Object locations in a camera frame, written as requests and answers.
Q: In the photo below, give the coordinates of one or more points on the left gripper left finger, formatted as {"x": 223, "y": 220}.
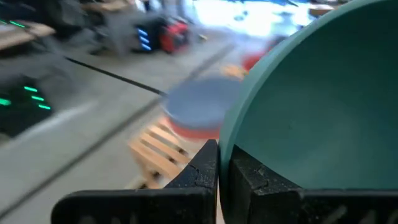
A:
{"x": 186, "y": 202}

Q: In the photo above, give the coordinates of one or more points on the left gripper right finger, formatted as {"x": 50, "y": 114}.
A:
{"x": 264, "y": 205}

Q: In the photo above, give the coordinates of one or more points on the coral orange bowl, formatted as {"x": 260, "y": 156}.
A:
{"x": 192, "y": 133}

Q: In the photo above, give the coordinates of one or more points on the blue bowl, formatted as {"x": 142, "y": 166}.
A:
{"x": 199, "y": 102}

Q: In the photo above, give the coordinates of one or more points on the teal bowl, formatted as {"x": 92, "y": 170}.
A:
{"x": 311, "y": 109}

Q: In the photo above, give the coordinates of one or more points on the wooden slatted shelf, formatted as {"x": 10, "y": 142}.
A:
{"x": 155, "y": 149}

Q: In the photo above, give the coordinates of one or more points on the red tool case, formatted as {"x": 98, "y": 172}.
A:
{"x": 174, "y": 37}

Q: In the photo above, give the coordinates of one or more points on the black box blue lights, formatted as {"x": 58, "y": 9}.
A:
{"x": 146, "y": 37}

